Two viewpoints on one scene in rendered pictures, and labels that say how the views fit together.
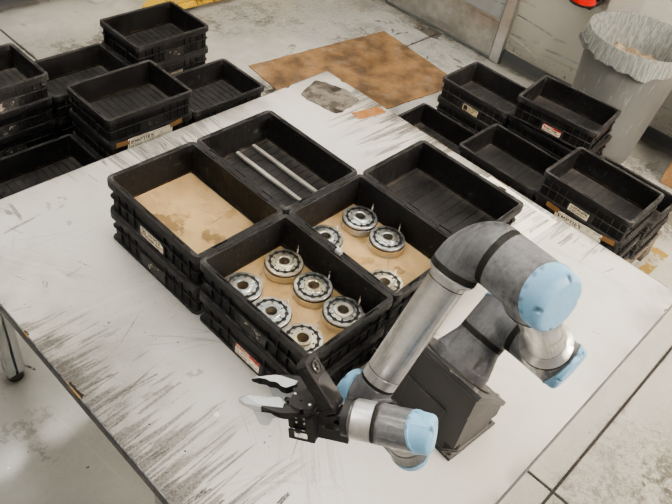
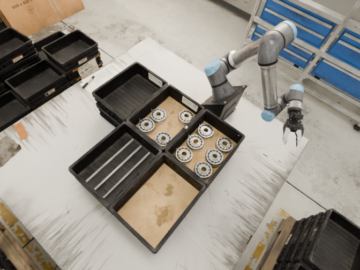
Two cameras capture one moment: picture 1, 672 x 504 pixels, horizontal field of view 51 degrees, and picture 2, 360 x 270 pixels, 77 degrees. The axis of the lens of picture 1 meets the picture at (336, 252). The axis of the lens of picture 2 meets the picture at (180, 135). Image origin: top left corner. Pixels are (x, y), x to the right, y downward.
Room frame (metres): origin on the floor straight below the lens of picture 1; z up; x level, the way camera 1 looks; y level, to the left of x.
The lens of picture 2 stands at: (1.44, 0.71, 2.05)
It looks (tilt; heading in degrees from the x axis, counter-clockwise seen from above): 59 degrees down; 264
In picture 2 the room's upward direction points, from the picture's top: 10 degrees clockwise
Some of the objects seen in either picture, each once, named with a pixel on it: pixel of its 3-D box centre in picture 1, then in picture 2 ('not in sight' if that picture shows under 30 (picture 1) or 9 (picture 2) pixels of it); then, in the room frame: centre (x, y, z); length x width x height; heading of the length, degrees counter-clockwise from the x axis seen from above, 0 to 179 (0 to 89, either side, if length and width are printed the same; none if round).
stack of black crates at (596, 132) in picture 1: (552, 144); (15, 64); (2.96, -0.92, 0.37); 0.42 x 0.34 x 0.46; 53
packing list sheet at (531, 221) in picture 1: (503, 207); (105, 79); (1.96, -0.53, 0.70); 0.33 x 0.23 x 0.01; 53
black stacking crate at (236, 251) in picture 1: (294, 296); (204, 148); (1.21, 0.08, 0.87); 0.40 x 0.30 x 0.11; 54
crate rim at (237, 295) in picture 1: (296, 282); (206, 144); (1.21, 0.08, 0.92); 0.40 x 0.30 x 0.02; 54
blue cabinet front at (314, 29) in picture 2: not in sight; (287, 32); (0.24, -1.54, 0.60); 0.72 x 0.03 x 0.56; 143
